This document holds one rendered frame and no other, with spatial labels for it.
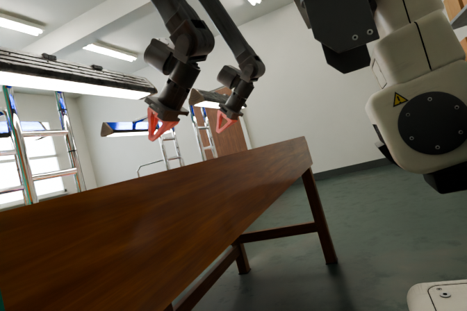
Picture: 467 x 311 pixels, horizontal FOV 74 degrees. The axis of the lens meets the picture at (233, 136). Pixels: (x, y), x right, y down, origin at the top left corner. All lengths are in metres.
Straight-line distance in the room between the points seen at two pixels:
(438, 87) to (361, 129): 4.71
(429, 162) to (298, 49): 5.00
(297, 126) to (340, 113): 0.73
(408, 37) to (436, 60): 0.06
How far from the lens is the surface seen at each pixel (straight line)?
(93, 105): 7.65
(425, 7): 0.68
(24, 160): 0.95
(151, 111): 0.73
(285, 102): 5.44
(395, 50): 0.61
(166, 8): 0.70
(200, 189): 0.61
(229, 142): 5.70
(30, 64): 0.82
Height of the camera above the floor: 0.76
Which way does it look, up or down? 4 degrees up
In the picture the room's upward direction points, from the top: 15 degrees counter-clockwise
